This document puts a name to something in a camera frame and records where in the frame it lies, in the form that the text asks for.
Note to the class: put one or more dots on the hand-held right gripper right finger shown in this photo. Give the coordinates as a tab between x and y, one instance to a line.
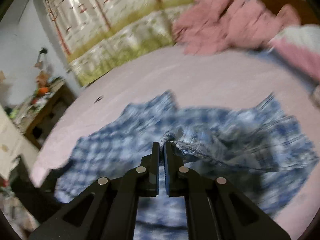
168	172

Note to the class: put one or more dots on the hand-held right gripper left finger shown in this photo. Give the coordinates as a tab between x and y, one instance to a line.
155	172

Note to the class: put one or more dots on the blue plaid shirt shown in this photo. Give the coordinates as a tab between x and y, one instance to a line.
225	130

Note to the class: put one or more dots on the small black item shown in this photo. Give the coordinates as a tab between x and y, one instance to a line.
98	99

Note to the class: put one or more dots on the wooden desk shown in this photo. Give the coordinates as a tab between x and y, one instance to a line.
47	112

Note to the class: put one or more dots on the orange toy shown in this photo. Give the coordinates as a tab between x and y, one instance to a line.
42	90

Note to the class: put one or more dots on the white drawer cabinet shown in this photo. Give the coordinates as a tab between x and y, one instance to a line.
12	142

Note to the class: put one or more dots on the stack of papers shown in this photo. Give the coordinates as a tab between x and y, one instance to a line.
17	112

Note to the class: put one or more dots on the pink quilt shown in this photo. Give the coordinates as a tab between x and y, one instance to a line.
225	22

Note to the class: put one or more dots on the tree print curtain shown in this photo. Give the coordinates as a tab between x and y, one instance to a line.
112	17

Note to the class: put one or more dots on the pink desk lamp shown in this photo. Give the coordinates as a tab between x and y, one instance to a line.
40	60

